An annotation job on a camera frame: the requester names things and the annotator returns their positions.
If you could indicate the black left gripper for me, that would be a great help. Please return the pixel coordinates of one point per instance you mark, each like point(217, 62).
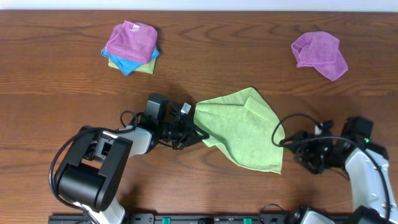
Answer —
point(184, 130)

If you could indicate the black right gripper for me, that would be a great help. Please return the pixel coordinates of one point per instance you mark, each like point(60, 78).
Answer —
point(305, 150)

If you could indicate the light green microfiber cloth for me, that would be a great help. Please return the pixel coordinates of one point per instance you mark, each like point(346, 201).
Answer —
point(241, 125)

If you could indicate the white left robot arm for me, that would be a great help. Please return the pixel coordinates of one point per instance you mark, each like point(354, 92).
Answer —
point(86, 171)

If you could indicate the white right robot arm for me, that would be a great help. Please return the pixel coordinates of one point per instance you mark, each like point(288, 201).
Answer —
point(364, 162)

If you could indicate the folded green cloth under stack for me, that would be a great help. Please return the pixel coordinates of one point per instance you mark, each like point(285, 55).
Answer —
point(146, 68)

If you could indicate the folded blue cloth in stack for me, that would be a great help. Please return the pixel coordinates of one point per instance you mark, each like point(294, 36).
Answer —
point(127, 66)

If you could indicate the crumpled purple cloth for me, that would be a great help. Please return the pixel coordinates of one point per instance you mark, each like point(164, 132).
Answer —
point(320, 50)

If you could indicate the folded purple cloth on stack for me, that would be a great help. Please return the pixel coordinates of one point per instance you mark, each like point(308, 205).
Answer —
point(132, 41)

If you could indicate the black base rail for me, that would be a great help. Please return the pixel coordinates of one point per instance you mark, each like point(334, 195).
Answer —
point(148, 218)

